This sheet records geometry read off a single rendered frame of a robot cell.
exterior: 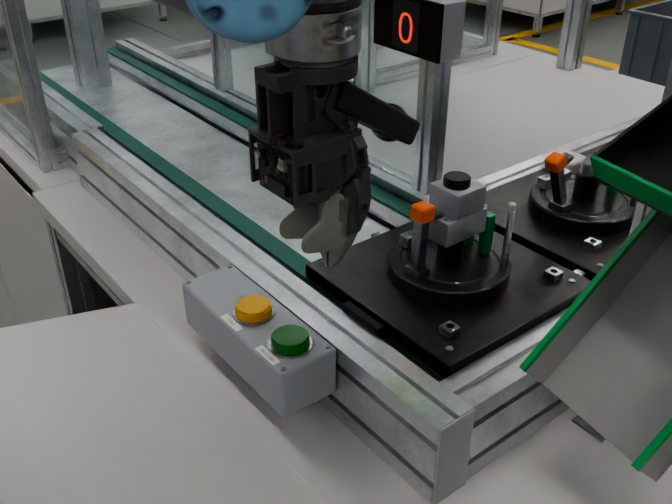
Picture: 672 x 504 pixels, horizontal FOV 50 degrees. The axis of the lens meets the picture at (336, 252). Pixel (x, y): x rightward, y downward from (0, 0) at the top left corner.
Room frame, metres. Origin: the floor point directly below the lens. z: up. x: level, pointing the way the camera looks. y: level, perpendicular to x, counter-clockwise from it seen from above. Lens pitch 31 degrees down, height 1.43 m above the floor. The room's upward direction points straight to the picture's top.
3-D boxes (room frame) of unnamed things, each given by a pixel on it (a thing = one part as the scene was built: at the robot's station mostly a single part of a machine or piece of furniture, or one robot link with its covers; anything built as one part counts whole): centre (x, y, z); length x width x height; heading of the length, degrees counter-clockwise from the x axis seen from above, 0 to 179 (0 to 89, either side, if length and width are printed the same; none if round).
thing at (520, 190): (0.87, -0.33, 1.01); 0.24 x 0.24 x 0.13; 38
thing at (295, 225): (0.62, 0.03, 1.09); 0.06 x 0.03 x 0.09; 128
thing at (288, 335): (0.60, 0.05, 0.96); 0.04 x 0.04 x 0.02
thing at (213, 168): (0.97, 0.03, 0.91); 0.84 x 0.28 x 0.10; 38
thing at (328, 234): (0.59, 0.01, 1.09); 0.06 x 0.03 x 0.09; 128
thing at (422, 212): (0.69, -0.10, 1.04); 0.04 x 0.02 x 0.08; 128
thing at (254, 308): (0.65, 0.09, 0.96); 0.04 x 0.04 x 0.02
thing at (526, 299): (0.72, -0.13, 0.96); 0.24 x 0.24 x 0.02; 38
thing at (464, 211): (0.72, -0.14, 1.06); 0.08 x 0.04 x 0.07; 128
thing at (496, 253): (0.72, -0.13, 0.98); 0.14 x 0.14 x 0.02
